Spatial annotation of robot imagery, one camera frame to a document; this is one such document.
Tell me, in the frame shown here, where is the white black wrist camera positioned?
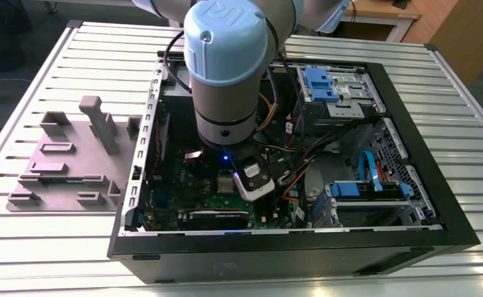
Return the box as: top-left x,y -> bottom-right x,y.
232,155 -> 276,202

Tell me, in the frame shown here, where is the green motherboard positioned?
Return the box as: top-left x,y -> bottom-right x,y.
144,148 -> 306,231

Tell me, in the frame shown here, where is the wooden desk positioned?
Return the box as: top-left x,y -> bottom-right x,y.
345,0 -> 421,43

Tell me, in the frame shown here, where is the grey plastic parts rack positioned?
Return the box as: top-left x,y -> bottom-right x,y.
5,95 -> 145,213

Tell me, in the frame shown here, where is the wooden cabinet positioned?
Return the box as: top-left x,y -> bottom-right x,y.
401,0 -> 483,84

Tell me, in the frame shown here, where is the blue wire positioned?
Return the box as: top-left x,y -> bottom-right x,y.
358,150 -> 384,191

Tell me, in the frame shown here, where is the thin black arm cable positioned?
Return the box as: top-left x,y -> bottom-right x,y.
262,17 -> 286,62

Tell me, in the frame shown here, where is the white wire bundle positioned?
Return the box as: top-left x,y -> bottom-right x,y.
269,144 -> 306,153

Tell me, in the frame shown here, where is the yellow wire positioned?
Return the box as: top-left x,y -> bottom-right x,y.
256,94 -> 277,131

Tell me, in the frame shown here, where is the black PC case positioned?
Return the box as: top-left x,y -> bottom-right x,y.
106,51 -> 481,284

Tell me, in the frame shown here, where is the grey metal disk bay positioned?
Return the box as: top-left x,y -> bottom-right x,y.
292,64 -> 386,132
306,197 -> 436,228

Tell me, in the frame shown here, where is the white desk frame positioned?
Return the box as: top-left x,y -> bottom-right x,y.
40,0 -> 142,16

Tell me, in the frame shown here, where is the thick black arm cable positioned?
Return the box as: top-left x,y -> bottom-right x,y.
161,30 -> 192,93

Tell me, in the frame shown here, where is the silver CPU chip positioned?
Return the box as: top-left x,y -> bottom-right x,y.
216,176 -> 234,193

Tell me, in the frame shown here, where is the blue plastic drive bracket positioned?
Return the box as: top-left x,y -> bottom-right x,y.
304,67 -> 341,102

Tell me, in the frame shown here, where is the hard disk in blue carrier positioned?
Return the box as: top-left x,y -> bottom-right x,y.
325,181 -> 410,202

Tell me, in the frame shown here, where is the black graphics card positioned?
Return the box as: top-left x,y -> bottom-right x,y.
176,209 -> 249,230

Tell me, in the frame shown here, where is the black cable bundle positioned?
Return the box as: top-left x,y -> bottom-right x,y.
300,119 -> 377,163

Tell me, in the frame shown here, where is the orange wire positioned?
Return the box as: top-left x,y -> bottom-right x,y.
280,165 -> 308,202

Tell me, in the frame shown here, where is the short blue expansion slot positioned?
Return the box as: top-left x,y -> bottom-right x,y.
152,191 -> 169,209

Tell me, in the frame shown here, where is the multicoloured power wire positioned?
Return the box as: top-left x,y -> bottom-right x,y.
376,163 -> 398,186

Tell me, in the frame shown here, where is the grey power supply unit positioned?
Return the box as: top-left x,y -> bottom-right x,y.
160,60 -> 196,151

